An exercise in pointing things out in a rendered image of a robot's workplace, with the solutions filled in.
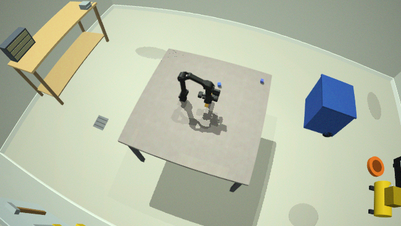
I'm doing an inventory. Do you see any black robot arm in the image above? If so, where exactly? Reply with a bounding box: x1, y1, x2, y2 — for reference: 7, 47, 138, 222
178, 71, 221, 104

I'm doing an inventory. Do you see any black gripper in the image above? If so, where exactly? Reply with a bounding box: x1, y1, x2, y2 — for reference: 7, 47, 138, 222
197, 91, 219, 102

